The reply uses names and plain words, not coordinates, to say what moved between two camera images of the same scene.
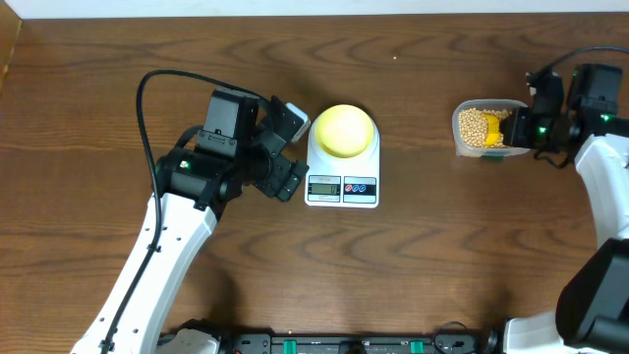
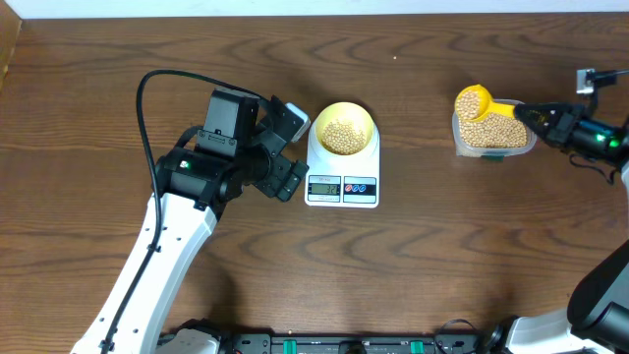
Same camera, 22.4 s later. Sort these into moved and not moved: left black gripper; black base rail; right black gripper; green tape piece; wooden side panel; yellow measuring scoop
Moved: right black gripper; yellow measuring scoop
Not moved: left black gripper; wooden side panel; green tape piece; black base rail
